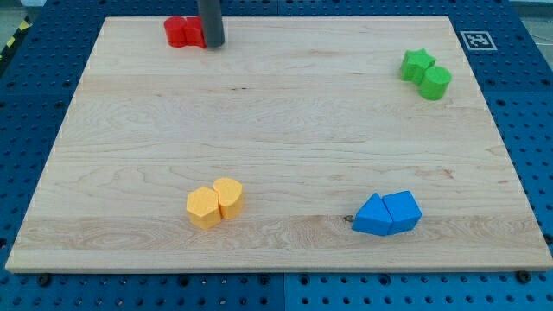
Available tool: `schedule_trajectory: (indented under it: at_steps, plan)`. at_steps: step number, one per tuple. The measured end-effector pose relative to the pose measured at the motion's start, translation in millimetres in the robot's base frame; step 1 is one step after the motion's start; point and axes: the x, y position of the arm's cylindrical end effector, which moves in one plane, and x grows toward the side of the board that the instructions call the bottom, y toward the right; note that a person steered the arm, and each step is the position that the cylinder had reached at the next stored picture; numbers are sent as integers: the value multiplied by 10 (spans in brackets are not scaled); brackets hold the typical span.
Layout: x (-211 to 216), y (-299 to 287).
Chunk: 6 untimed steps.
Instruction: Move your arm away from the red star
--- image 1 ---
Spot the red star block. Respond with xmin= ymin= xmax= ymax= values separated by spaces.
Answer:
xmin=183 ymin=16 xmax=207 ymax=48

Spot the green star block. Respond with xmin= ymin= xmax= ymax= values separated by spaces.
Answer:
xmin=400 ymin=48 xmax=436 ymax=85

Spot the wooden board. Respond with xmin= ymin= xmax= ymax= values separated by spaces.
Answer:
xmin=6 ymin=16 xmax=552 ymax=273

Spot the yellow heart block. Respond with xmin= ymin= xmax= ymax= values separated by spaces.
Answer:
xmin=213 ymin=177 xmax=244 ymax=219

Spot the yellow pentagon block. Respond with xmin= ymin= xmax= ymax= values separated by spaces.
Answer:
xmin=187 ymin=187 xmax=221 ymax=230

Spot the blue triangle block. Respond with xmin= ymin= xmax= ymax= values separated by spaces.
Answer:
xmin=352 ymin=193 xmax=393 ymax=236

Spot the blue cube block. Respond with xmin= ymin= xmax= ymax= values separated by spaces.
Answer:
xmin=382 ymin=190 xmax=422 ymax=235

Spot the red cylinder block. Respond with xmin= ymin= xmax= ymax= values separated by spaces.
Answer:
xmin=163 ymin=16 xmax=188 ymax=48

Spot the green cylinder block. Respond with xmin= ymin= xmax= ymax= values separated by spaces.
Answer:
xmin=419 ymin=66 xmax=452 ymax=100

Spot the white fiducial marker tag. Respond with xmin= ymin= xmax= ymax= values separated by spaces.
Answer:
xmin=460 ymin=30 xmax=497 ymax=51

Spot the black board screw left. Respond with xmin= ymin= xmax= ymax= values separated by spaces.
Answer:
xmin=36 ymin=273 xmax=52 ymax=288

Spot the black board screw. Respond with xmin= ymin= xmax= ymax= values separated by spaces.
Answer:
xmin=516 ymin=270 xmax=532 ymax=284
xmin=36 ymin=273 xmax=52 ymax=288

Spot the black board screw right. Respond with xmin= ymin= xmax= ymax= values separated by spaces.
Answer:
xmin=516 ymin=270 xmax=532 ymax=284

